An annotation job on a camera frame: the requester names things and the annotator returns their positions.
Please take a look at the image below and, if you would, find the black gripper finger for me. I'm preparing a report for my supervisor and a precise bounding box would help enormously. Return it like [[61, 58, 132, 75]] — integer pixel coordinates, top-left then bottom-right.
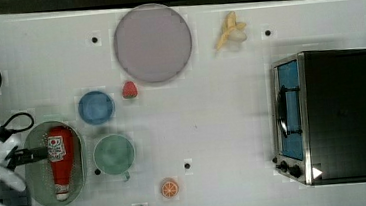
[[26, 146, 48, 162]]

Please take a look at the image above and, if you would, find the black toaster oven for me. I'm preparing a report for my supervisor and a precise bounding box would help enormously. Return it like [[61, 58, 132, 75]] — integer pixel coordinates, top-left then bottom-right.
[[270, 48, 366, 186]]

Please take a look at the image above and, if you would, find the toy orange half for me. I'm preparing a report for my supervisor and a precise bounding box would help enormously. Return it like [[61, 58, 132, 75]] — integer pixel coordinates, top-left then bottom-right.
[[160, 179, 180, 199]]

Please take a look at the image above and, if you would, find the green cup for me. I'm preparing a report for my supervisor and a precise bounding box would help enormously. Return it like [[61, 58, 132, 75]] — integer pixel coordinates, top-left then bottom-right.
[[93, 134, 136, 182]]

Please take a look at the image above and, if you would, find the red felt ketchup bottle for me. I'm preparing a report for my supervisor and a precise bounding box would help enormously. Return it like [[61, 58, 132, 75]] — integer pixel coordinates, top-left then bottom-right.
[[47, 126, 74, 201]]

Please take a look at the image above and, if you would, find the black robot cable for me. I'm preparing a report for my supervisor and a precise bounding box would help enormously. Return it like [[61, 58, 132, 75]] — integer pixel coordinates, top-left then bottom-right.
[[0, 111, 37, 143]]

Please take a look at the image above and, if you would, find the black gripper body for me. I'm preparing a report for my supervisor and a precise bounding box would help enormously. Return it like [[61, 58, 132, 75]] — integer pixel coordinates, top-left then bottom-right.
[[4, 149, 32, 170]]

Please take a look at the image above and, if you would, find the red toy strawberry near plate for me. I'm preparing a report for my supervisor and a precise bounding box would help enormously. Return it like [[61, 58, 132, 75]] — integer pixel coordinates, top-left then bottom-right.
[[122, 81, 138, 99]]

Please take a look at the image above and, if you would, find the green oval strainer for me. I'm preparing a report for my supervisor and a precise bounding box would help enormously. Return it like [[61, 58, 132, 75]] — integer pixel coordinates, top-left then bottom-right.
[[24, 121, 86, 206]]

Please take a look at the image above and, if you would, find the blue bowl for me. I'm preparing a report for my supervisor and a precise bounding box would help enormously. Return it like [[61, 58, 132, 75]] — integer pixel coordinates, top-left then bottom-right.
[[78, 90, 115, 125]]

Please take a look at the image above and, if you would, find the peeled toy banana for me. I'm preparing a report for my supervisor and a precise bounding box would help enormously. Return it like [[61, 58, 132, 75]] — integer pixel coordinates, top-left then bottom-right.
[[215, 11, 248, 51]]

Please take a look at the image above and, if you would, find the grey round plate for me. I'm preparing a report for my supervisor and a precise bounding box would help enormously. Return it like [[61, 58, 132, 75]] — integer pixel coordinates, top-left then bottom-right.
[[113, 4, 192, 83]]

